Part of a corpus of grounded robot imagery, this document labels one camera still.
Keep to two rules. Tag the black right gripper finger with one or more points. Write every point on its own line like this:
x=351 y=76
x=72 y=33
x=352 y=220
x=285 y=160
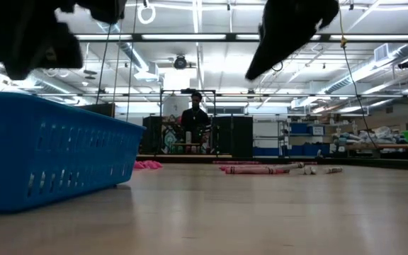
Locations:
x=278 y=49

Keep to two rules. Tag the grey crayon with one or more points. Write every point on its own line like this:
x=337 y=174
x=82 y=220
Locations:
x=333 y=170
x=292 y=165
x=309 y=170

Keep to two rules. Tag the blue storage bin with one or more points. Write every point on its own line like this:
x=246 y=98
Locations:
x=306 y=150
x=297 y=128
x=266 y=151

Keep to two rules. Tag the white air vent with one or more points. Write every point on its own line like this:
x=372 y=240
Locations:
x=381 y=53

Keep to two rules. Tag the black cabinet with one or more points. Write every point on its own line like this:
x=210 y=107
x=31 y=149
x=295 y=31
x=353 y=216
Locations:
x=151 y=134
x=232 y=136

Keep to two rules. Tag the black overhead beam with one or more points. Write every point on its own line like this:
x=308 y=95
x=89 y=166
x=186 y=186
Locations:
x=136 y=37

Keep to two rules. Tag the person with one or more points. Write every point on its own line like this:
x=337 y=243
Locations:
x=195 y=122

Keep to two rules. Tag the blue plastic basket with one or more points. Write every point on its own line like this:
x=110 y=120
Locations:
x=48 y=152

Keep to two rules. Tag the black ceiling speaker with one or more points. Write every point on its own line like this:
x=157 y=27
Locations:
x=406 y=64

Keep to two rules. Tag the cluttered wooden workbench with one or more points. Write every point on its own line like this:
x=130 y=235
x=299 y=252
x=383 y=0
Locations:
x=374 y=146

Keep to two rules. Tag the pink crayon piece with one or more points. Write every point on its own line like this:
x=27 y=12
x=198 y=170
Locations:
x=158 y=164
x=149 y=164
x=139 y=165

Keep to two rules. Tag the black ceiling-mounted camera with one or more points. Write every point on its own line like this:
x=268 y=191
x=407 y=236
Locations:
x=180 y=62

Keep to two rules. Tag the silver air duct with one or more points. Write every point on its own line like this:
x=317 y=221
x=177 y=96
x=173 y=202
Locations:
x=133 y=56

